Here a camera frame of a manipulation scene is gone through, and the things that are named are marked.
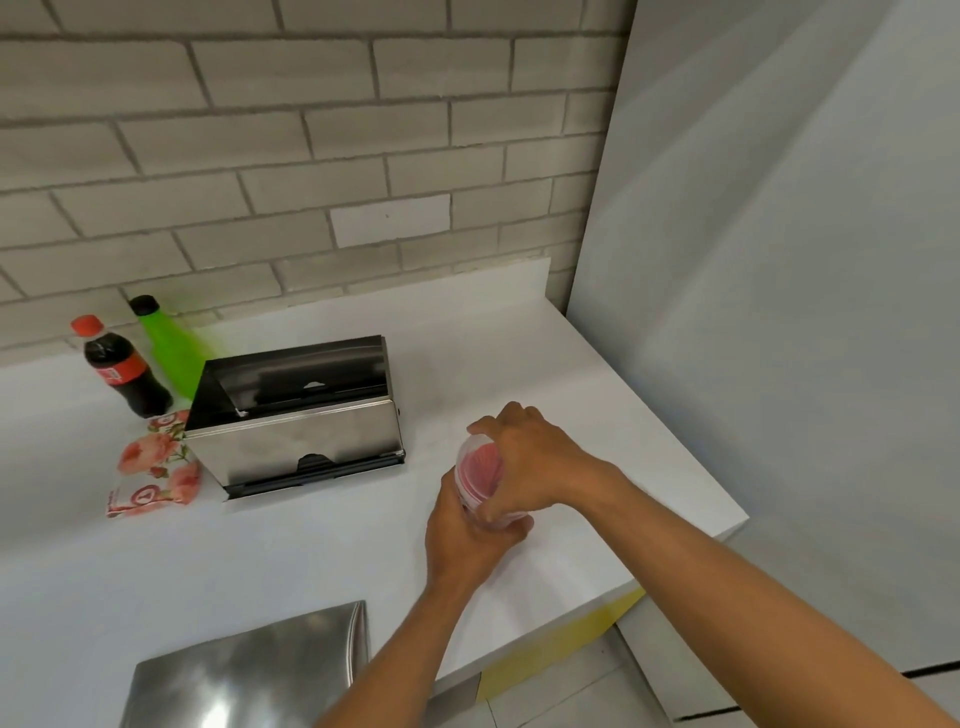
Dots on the person's right hand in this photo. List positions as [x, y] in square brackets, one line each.
[551, 469]

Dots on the person's left hand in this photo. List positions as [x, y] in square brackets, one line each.
[454, 544]

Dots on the person's left fingers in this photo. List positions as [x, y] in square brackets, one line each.
[448, 495]

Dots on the person's right fingers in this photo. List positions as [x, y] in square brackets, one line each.
[510, 421]

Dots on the clear cup with red contents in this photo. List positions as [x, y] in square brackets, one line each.
[480, 472]

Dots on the person's left forearm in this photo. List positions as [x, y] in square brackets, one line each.
[405, 652]

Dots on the person's right forearm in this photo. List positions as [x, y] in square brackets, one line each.
[750, 607]

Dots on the stainless steel napkin dispenser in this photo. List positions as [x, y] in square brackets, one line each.
[315, 435]

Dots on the yellow cabinet panel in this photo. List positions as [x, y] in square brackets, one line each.
[547, 652]

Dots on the floral napkin packet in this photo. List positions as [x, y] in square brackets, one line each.
[154, 465]

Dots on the green bottle black cap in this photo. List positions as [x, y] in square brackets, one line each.
[176, 352]

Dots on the dark cola bottle red cap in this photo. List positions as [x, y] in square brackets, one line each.
[124, 371]

